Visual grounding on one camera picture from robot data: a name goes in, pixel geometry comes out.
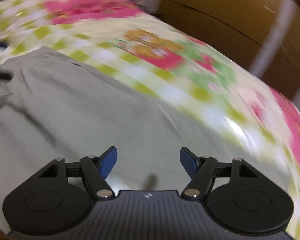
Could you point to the checkered floral bed sheet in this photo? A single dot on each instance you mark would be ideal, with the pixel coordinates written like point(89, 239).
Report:
point(154, 58)

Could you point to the grey pants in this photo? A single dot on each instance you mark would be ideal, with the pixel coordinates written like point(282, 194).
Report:
point(56, 107)

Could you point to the brown wooden wardrobe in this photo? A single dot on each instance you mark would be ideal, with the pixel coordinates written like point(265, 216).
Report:
point(262, 36)

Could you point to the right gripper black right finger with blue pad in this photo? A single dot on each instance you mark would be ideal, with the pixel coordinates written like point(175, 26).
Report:
point(236, 196)

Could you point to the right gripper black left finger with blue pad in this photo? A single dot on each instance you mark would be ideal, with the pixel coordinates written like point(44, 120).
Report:
point(60, 195)

